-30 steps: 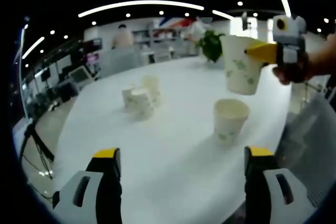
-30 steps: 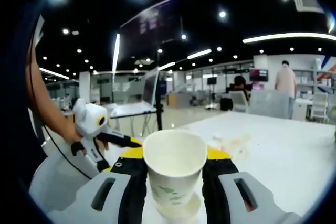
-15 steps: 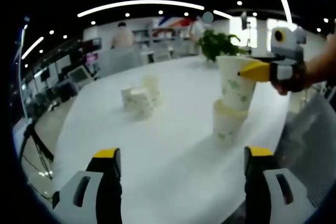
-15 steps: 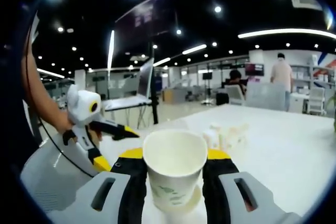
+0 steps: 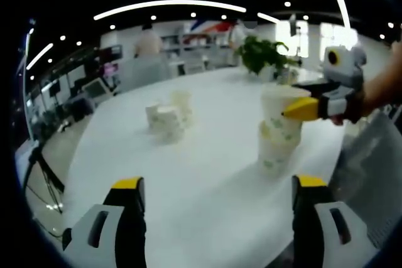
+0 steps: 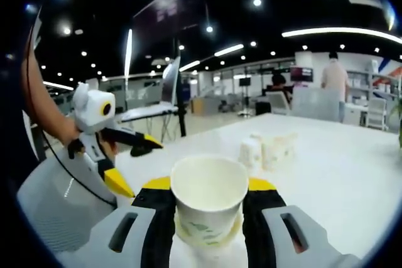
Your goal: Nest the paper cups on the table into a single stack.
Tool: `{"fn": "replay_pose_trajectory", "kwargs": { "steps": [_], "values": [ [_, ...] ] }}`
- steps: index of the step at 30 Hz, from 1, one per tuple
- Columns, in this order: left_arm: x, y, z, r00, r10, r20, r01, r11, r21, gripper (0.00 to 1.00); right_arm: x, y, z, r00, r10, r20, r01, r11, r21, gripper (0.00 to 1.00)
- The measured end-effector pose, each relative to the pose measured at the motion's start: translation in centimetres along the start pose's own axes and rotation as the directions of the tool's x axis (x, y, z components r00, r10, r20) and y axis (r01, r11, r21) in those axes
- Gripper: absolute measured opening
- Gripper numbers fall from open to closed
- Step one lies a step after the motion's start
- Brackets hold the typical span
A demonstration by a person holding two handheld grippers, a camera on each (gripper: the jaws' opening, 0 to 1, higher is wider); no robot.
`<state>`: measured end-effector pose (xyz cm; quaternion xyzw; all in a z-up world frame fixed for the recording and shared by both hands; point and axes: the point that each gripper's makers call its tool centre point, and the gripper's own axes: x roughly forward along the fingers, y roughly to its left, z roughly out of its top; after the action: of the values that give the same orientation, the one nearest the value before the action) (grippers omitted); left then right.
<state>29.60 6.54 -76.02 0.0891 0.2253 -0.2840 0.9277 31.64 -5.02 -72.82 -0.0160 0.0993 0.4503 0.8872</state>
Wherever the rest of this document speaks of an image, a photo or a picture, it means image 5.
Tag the white storage shelf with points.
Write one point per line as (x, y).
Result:
(194, 48)

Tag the red blue wall banner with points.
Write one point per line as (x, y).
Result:
(210, 27)

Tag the white kiosk monitor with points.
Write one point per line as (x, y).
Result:
(97, 89)

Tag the small clear glass vase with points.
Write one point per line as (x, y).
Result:
(287, 76)

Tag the pile of paper cups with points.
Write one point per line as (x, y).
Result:
(166, 117)

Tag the grey mesh chair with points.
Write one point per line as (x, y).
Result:
(370, 180)
(144, 75)

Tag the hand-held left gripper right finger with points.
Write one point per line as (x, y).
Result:
(323, 239)

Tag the person's right hand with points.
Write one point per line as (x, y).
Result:
(356, 108)

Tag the small black device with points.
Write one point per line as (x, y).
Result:
(67, 238)

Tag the green potted plant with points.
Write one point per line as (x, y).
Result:
(260, 53)

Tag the black tripod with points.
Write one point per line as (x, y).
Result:
(44, 167)

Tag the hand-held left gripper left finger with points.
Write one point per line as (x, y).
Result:
(103, 239)

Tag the white table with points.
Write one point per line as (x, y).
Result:
(204, 155)

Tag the dark monitor screen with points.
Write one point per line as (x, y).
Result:
(111, 54)

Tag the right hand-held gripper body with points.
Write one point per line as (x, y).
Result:
(345, 70)

